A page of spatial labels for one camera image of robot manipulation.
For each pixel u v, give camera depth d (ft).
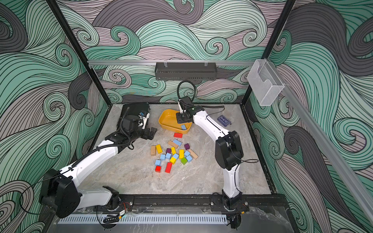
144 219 2.29
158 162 2.83
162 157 2.88
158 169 2.79
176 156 2.89
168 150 3.03
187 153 2.95
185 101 2.31
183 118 2.27
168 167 2.82
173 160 2.86
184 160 2.87
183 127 3.40
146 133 2.39
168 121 3.51
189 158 2.88
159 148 3.06
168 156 2.88
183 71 3.12
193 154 2.96
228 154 1.66
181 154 2.95
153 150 3.00
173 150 3.03
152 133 2.44
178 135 3.30
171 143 3.14
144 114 2.36
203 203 2.44
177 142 3.18
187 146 3.09
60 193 1.32
